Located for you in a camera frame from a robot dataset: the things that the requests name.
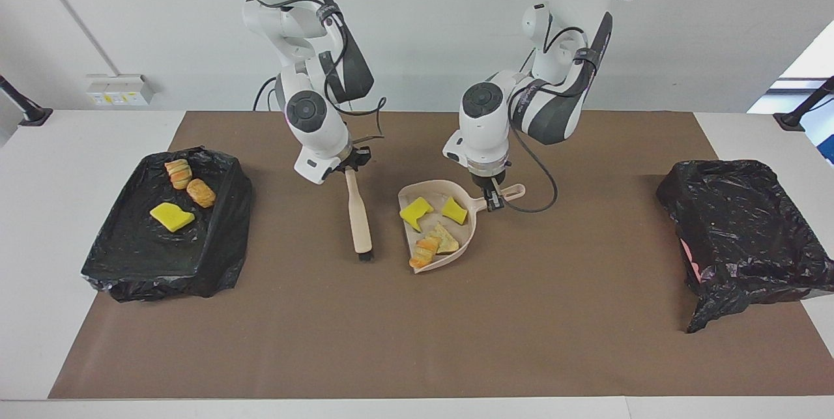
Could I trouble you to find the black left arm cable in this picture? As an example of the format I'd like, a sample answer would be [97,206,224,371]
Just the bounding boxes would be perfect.
[507,25,610,214]

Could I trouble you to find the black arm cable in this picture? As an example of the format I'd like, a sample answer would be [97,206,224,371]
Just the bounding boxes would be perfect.
[319,5,387,146]
[507,25,610,214]

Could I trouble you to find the yellow wedge sponge piece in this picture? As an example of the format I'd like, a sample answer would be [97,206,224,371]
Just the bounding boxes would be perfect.
[149,203,195,233]

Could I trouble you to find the white wall conduit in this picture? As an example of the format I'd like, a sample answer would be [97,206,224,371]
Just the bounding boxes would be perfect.
[25,0,124,78]

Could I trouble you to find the bright window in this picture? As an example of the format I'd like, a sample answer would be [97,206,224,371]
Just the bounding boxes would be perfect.
[747,20,834,166]

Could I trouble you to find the white wall socket box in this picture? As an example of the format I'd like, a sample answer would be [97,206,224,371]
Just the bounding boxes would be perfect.
[86,74,155,107]

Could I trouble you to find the brown table mat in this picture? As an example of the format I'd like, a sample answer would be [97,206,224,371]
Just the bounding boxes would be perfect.
[49,111,834,399]

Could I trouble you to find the bin lined with black bag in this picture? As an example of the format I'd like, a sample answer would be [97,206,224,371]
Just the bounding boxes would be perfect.
[81,147,253,302]

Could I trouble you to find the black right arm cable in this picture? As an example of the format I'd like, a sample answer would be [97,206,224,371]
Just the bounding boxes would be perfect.
[319,5,387,146]

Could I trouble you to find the black clamp stand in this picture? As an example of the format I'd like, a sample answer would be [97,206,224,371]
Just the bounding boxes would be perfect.
[0,75,53,126]
[773,77,834,132]

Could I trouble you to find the beige plastic dustpan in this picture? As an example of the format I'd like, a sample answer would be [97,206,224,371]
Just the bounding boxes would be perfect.
[397,179,526,274]

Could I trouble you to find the small yellow sponge piece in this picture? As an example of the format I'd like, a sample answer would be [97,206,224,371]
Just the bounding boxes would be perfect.
[441,197,468,225]

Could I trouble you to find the yellow notched sponge piece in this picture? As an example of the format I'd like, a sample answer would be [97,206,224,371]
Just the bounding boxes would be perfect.
[399,196,435,232]

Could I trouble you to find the orange striped toy croissant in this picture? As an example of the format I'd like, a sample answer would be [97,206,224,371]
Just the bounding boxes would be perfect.
[409,236,441,270]

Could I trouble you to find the black right base cable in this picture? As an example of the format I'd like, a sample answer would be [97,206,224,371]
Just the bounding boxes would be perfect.
[253,76,281,111]

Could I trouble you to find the brown toy bread roll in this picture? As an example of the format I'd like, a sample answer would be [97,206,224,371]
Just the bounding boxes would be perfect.
[186,179,216,209]

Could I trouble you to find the pale striped toy croissant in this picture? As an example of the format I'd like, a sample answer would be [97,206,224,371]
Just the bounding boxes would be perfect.
[164,158,194,190]

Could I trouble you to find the beige hand brush black bristles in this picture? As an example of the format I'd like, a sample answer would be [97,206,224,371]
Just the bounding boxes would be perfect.
[345,168,375,261]

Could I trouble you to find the pink bin under black bag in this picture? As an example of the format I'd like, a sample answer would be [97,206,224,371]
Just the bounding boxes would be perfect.
[656,159,834,334]

